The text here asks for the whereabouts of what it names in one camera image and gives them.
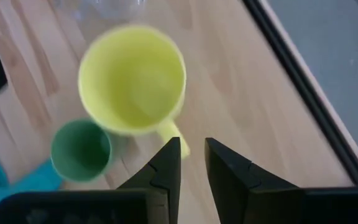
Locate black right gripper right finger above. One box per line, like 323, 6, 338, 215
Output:
204, 137, 305, 224

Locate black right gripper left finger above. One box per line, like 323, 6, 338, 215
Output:
116, 136, 182, 224

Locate small green cup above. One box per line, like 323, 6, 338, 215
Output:
50, 118, 114, 184

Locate yellow mug with handle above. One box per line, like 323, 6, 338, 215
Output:
77, 24, 191, 159

